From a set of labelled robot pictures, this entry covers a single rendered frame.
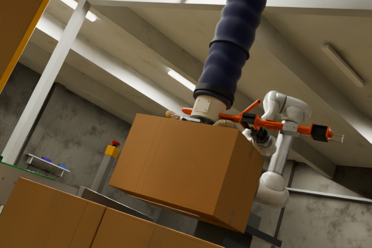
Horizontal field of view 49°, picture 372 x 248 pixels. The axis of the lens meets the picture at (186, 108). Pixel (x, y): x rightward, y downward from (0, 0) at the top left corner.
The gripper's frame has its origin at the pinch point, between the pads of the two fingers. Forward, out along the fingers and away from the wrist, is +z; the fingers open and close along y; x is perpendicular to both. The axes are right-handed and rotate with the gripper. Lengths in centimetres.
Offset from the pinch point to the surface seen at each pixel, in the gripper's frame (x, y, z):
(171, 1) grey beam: 201, -191, -157
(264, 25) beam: 139, -265, -304
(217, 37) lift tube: 31, -42, 10
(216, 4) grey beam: 140, -190, -157
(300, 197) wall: 165, -171, -998
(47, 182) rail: 76, 63, 36
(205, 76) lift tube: 30.5, -17.7, 9.1
